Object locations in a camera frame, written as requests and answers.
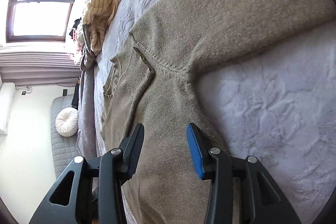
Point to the white wall air conditioner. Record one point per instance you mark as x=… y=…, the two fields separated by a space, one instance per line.
x=6 y=101

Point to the grey pleated curtain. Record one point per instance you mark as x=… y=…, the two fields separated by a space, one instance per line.
x=29 y=68

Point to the cream striped garment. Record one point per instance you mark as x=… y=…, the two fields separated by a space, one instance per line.
x=105 y=1

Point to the taupe knit sweater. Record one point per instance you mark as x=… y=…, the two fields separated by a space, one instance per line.
x=152 y=81

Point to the lavender embossed bedspread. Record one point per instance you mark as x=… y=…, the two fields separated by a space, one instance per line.
x=277 y=104

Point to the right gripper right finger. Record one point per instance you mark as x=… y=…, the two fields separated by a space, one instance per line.
x=241 y=190

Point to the round white pleated cushion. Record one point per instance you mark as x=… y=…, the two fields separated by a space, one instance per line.
x=66 y=122

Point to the grey quilted headboard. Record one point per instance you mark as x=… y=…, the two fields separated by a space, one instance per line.
x=63 y=148

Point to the pink floral clothes pile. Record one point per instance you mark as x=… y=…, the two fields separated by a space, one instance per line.
x=75 y=41

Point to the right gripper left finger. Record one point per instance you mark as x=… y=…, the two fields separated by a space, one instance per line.
x=91 y=189

